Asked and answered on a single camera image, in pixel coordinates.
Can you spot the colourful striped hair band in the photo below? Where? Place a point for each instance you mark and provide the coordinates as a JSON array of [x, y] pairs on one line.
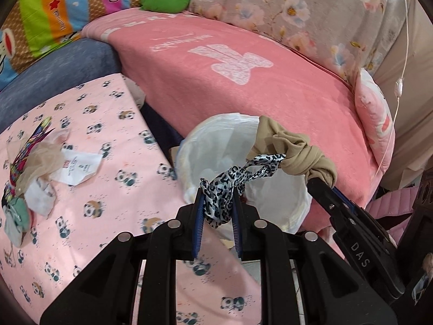
[[33, 138]]

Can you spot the pink quilted bag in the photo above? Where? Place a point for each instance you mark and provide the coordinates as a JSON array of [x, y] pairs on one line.
[[392, 203]]

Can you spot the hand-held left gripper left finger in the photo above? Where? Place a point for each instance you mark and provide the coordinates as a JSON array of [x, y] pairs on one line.
[[199, 220]]

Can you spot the leopard print ribbon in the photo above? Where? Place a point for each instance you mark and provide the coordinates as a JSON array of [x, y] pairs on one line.
[[220, 193]]

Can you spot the grey floral sheet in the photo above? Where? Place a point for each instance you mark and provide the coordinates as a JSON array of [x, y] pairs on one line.
[[304, 6]]

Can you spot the striped monkey print pillow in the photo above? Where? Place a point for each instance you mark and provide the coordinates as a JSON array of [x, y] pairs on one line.
[[67, 6]]

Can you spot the bin with white bag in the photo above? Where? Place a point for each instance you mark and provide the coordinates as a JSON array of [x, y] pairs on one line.
[[216, 142]]

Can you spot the beige knotted stocking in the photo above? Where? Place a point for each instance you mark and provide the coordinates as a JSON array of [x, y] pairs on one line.
[[297, 152]]

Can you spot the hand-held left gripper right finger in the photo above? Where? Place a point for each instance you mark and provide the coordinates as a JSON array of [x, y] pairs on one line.
[[236, 233]]

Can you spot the blue denim cushion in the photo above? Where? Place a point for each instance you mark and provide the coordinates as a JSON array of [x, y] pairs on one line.
[[67, 64]]

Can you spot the pink pillow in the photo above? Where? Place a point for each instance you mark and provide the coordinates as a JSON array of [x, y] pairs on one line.
[[375, 115]]

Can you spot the pink panda print tablecloth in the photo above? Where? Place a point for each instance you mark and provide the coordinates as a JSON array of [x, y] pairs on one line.
[[111, 149]]

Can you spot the translucent pale stocking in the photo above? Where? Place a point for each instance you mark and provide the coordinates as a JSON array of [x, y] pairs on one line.
[[40, 162]]

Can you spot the white tissue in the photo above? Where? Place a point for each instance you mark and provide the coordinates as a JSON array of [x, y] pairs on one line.
[[40, 199]]

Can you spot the white paper receipt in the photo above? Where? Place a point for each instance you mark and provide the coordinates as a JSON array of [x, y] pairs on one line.
[[81, 166]]

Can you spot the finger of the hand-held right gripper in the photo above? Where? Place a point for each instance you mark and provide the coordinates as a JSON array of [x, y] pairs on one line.
[[343, 196], [324, 199]]

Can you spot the pink blanket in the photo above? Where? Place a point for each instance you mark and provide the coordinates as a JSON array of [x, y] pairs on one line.
[[236, 101]]

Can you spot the mint green cloth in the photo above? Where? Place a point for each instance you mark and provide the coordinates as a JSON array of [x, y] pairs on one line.
[[17, 223]]

